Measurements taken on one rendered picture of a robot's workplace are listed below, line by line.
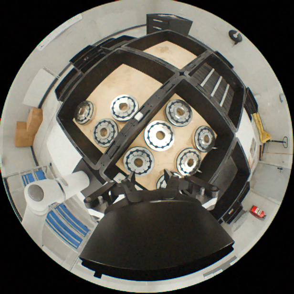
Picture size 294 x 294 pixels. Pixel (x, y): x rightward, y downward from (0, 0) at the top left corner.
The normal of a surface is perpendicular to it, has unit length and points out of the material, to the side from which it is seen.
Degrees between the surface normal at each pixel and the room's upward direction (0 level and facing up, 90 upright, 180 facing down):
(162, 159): 0
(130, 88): 0
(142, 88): 0
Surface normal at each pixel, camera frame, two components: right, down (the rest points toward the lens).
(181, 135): 0.00, 0.04
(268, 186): -0.69, -0.72
